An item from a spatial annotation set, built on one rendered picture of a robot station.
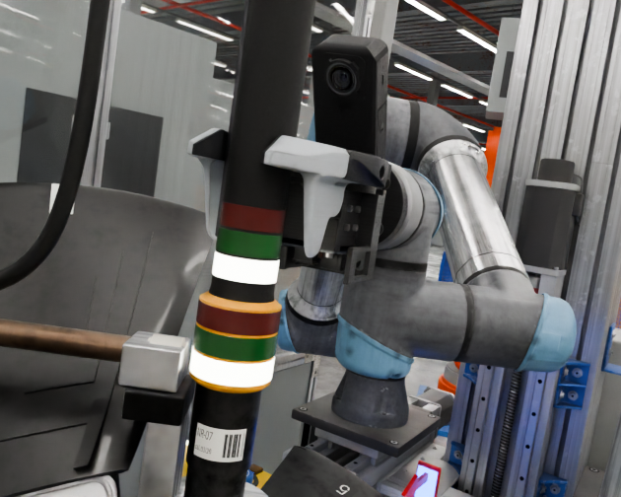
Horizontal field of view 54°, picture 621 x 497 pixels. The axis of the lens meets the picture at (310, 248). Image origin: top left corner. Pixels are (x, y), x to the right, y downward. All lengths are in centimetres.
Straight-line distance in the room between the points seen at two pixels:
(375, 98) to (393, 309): 22
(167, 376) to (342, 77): 21
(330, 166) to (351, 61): 11
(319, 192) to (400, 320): 26
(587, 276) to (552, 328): 63
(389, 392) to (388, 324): 63
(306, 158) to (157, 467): 17
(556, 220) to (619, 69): 30
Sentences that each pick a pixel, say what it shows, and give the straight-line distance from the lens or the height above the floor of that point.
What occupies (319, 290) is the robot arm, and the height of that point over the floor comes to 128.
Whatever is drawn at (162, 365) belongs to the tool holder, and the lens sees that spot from 32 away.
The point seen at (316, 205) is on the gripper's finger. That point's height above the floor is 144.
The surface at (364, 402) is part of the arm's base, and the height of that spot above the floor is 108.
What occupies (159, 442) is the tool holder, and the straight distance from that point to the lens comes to 33.
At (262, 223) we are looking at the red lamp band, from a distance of 30.
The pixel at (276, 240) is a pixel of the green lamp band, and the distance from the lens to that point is 31.
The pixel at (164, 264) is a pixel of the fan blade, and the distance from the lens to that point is 44.
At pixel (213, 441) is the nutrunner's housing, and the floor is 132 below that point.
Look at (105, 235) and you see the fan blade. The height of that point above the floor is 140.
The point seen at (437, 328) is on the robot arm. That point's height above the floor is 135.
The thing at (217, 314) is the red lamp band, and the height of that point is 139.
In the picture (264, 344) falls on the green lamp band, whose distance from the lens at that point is 31.
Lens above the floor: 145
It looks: 5 degrees down
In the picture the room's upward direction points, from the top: 8 degrees clockwise
